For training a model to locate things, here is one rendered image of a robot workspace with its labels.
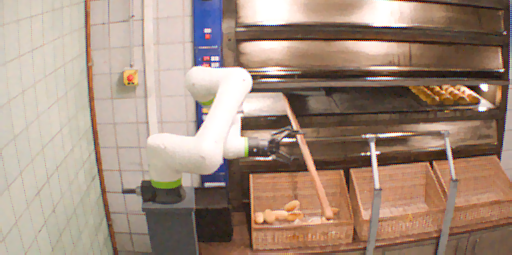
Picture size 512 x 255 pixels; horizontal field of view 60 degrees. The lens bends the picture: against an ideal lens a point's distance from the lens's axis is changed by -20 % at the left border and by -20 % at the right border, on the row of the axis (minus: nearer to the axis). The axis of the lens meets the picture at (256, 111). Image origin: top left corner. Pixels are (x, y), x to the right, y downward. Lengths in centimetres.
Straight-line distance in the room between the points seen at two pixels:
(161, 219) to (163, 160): 24
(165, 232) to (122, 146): 128
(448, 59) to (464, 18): 30
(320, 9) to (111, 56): 123
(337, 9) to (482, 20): 103
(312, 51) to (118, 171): 137
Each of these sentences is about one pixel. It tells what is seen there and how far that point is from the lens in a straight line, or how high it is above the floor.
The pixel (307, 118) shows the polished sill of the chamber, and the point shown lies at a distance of 313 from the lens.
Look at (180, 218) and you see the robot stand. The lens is 201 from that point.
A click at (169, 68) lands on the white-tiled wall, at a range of 306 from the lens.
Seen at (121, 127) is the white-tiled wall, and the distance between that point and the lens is 320.
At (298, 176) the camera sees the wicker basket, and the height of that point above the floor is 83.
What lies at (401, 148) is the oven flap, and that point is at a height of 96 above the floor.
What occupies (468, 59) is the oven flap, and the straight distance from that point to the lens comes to 336.
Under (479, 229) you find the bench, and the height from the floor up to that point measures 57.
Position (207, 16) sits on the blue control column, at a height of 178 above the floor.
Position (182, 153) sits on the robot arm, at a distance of 190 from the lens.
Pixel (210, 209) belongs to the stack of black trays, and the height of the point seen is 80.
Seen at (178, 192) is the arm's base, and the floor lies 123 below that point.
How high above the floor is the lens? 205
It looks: 15 degrees down
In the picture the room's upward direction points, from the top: 1 degrees counter-clockwise
